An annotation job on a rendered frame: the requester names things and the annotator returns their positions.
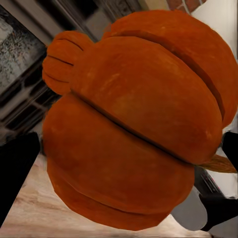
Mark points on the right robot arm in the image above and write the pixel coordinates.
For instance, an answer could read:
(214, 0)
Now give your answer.
(217, 216)

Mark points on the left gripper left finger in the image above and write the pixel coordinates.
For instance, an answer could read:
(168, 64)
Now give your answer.
(16, 160)

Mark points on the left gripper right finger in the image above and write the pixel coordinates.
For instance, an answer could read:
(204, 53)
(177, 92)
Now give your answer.
(230, 147)

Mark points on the oven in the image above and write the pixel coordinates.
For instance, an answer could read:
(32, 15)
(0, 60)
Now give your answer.
(206, 187)

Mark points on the pumpkin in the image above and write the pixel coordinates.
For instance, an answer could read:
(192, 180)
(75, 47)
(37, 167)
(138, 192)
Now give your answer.
(146, 105)
(62, 53)

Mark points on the wood fireplace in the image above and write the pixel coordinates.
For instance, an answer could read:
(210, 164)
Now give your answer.
(27, 27)

